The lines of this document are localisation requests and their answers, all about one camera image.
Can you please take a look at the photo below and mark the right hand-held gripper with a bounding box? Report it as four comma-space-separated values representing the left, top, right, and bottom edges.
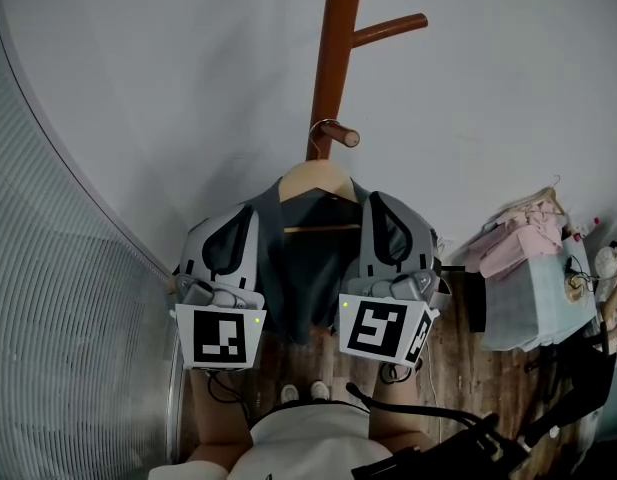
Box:
337, 190, 442, 367

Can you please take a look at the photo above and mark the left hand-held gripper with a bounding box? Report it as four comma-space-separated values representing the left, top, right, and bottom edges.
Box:
168, 202, 268, 371

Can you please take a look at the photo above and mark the grey clothing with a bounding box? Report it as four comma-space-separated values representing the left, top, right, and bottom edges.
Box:
255, 176, 442, 347

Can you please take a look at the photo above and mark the light wooden clothes hanger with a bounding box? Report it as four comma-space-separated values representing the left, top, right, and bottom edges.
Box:
525, 173, 569, 219
277, 119, 363, 235

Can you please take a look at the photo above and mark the brown wooden coat rack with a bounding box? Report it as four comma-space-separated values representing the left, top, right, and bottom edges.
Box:
305, 0, 430, 163

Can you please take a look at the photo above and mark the person's right forearm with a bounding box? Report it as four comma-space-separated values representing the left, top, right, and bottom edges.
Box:
366, 361, 435, 455

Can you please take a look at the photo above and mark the person's left forearm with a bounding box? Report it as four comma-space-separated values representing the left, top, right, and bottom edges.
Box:
186, 367, 255, 467

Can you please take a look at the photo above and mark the person's white shirt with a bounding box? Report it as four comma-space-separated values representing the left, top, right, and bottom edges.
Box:
150, 401, 395, 480

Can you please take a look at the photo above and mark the black equipment pack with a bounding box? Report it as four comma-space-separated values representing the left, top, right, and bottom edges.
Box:
350, 412, 542, 480

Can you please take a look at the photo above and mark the pale blue covered box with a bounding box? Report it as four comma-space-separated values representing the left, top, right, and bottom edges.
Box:
479, 237, 600, 353

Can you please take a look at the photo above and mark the ribbed glass partition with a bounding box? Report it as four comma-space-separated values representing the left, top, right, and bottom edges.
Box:
0, 0, 185, 480

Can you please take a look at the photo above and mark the pile of pink clothes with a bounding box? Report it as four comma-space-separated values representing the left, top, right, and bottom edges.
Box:
466, 192, 570, 282

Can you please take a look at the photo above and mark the small gold ornament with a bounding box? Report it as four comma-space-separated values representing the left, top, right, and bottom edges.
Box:
564, 270, 591, 303

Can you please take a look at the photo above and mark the black stand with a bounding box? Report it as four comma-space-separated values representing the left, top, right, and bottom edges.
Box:
516, 317, 617, 450

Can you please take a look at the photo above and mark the white round ornament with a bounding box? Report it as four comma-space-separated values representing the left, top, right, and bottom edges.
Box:
594, 245, 617, 280

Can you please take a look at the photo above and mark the black cable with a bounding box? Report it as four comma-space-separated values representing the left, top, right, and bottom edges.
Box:
344, 381, 500, 432
205, 369, 253, 427

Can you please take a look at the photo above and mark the thin white cable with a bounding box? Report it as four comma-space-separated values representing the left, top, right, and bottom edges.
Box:
424, 340, 442, 422

